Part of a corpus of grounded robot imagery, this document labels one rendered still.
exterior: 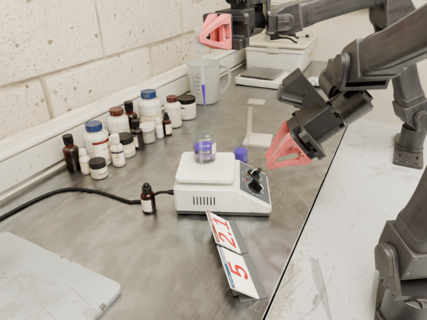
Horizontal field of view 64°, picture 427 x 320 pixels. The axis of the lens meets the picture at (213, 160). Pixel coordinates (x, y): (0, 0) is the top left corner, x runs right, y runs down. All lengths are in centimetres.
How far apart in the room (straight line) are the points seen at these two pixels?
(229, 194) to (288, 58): 113
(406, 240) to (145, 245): 43
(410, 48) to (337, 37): 157
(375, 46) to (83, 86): 78
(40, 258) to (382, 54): 64
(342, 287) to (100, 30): 90
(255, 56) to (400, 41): 131
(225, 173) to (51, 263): 36
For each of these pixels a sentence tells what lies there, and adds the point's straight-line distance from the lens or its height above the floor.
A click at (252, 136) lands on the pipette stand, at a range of 105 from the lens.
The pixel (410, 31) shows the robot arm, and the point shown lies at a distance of 49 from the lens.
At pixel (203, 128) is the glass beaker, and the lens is 74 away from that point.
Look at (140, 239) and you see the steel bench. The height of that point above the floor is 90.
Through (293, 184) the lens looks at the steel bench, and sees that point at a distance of 84.
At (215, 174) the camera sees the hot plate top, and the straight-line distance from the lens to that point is 69.
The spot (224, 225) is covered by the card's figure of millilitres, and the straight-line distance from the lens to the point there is 68.
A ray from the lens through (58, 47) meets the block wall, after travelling 100.
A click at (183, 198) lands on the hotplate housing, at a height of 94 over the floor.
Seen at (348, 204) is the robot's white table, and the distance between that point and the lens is 81.
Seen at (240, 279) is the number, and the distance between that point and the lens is 57.
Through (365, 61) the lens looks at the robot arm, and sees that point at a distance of 55.
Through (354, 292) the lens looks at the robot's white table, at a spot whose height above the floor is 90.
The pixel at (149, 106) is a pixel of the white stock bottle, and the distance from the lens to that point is 107.
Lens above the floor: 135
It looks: 29 degrees down
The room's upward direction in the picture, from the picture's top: 1 degrees counter-clockwise
